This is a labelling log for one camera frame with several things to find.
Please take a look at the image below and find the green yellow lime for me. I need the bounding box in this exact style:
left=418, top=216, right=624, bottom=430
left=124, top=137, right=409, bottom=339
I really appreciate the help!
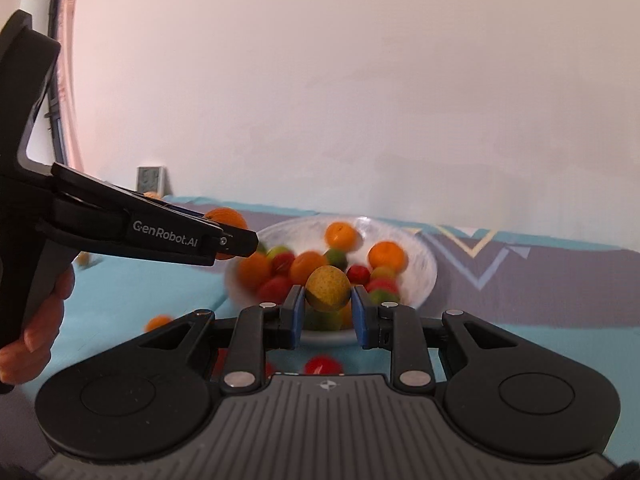
left=369, top=288, right=400, bottom=306

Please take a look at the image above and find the large orange tangerine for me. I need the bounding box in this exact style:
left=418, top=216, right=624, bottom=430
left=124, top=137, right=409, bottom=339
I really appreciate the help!
left=288, top=250, right=329, bottom=285

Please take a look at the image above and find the brown longan fruit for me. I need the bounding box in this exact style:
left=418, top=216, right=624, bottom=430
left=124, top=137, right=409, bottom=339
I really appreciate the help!
left=370, top=266, right=397, bottom=281
left=305, top=266, right=352, bottom=312

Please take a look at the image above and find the dark green lime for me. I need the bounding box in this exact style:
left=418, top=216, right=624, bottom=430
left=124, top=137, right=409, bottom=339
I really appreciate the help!
left=324, top=248, right=348, bottom=271

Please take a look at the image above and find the yellow pepino melon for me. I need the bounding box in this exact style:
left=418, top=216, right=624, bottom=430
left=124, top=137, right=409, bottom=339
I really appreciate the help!
left=143, top=191, right=163, bottom=200

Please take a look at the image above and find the pale green lime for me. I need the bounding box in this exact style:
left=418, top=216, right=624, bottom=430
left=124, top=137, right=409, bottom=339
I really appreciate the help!
left=267, top=245, right=293, bottom=259

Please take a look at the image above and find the red tomato with stem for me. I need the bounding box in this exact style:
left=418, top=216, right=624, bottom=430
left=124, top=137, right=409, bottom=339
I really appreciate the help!
left=346, top=264, right=371, bottom=286

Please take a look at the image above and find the person left hand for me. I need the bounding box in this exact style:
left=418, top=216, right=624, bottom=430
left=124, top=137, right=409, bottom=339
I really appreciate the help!
left=1, top=266, right=75, bottom=386

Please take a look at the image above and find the small brown fruit in tray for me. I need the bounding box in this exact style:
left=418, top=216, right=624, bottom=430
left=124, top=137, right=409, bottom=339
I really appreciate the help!
left=75, top=252, right=91, bottom=268

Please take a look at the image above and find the white blue patterned bowl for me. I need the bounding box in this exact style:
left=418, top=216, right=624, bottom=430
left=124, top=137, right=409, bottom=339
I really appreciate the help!
left=224, top=214, right=437, bottom=346

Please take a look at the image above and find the white digital clock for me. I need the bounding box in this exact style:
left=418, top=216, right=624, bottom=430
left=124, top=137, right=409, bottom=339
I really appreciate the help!
left=137, top=166, right=166, bottom=196

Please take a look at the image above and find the dark window frame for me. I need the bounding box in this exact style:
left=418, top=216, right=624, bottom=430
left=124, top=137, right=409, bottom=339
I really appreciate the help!
left=46, top=0, right=68, bottom=165

